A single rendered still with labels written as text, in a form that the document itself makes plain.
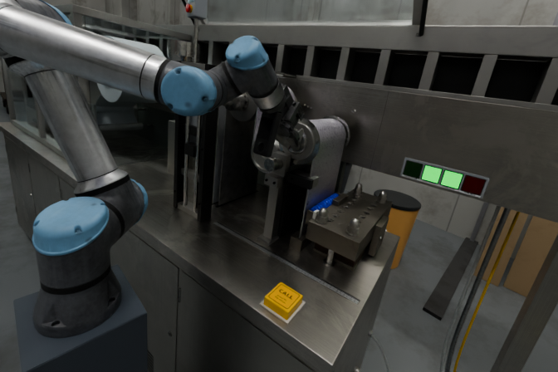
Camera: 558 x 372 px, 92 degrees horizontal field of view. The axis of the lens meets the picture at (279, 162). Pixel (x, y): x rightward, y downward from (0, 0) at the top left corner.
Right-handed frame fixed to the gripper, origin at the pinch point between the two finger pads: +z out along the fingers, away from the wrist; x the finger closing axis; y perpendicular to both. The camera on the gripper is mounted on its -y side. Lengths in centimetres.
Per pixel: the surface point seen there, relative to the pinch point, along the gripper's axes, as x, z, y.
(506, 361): -78, 86, -21
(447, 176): -40, 30, 20
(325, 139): -5.4, 6.1, 9.5
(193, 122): 38.2, -5.0, -3.0
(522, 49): -47, 5, 52
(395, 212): -16, 161, 46
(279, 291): -13.6, 5.0, -35.7
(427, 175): -34.3, 30.9, 19.0
